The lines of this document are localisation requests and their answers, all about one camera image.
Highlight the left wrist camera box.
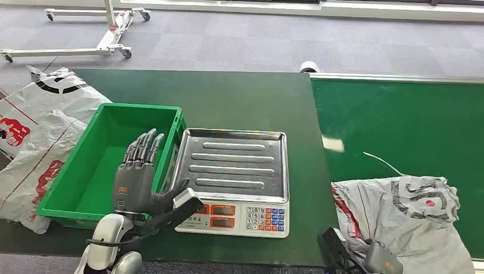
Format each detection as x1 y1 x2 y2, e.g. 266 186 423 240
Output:
143 188 205 231

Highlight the white wheeled metal frame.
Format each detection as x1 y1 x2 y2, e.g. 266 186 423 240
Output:
0 0 151 63

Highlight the grey plastic mailer package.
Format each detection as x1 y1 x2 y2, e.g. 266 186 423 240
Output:
331 175 475 274

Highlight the white electronic weighing scale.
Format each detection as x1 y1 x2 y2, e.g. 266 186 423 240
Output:
169 128 291 239

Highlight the white mailer bag black print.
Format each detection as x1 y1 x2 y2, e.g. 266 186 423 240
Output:
0 66 112 160

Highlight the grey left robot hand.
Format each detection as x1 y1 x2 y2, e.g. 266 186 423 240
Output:
112 128 190 217

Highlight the white mailer bag red print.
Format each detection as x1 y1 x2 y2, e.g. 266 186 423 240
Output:
0 108 90 235

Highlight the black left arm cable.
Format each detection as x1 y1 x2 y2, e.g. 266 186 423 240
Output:
86 227 162 248

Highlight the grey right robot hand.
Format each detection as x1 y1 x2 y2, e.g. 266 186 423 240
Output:
364 241 404 274

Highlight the green plastic basket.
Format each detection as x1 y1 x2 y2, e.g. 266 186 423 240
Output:
37 102 187 230

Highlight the white paper label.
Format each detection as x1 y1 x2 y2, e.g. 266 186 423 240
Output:
321 136 345 154

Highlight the thin white string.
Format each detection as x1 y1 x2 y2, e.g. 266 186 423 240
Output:
362 151 406 177

